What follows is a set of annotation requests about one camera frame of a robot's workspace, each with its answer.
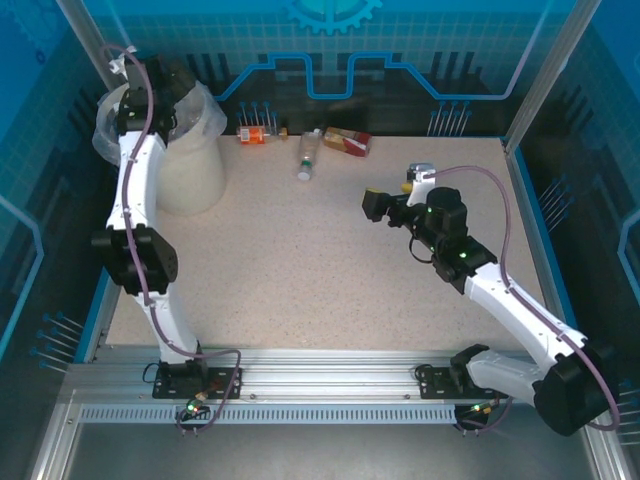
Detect clear plastic bin liner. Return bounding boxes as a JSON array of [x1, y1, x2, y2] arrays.
[[91, 82, 229, 166]]

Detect cream plastic waste bin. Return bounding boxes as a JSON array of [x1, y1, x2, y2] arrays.
[[97, 82, 227, 217]]

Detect bottle with red brown label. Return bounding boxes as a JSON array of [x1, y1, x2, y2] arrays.
[[322, 127, 374, 159]]

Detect clear bottle with white cap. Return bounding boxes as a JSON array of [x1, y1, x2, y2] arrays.
[[297, 128, 325, 182]]

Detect small bottle with orange label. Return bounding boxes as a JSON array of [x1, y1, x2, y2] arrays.
[[236, 125, 290, 146]]

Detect grey metal panel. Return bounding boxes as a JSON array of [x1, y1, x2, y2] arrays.
[[62, 422, 599, 480]]

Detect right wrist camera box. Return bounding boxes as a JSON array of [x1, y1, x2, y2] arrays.
[[399, 162, 437, 207]]

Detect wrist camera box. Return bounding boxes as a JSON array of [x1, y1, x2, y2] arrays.
[[107, 45, 139, 76], [399, 162, 437, 207]]

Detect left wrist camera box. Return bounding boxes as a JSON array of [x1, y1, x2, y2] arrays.
[[107, 45, 139, 76]]

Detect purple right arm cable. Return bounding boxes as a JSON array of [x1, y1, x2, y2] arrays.
[[427, 166, 621, 436]]

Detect aluminium frame post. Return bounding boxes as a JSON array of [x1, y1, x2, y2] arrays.
[[501, 0, 604, 156], [54, 0, 146, 76]]

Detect blue table side rail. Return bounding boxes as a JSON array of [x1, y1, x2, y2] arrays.
[[73, 177, 140, 364], [502, 137, 586, 364]]

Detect aluminium mounting rail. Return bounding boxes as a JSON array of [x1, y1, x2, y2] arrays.
[[64, 347, 601, 406]]

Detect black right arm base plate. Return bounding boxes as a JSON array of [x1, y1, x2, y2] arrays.
[[418, 364, 511, 400]]

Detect slotted grey cable duct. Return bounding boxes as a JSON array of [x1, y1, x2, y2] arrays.
[[77, 404, 459, 425]]

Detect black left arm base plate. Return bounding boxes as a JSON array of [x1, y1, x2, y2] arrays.
[[152, 362, 245, 400]]

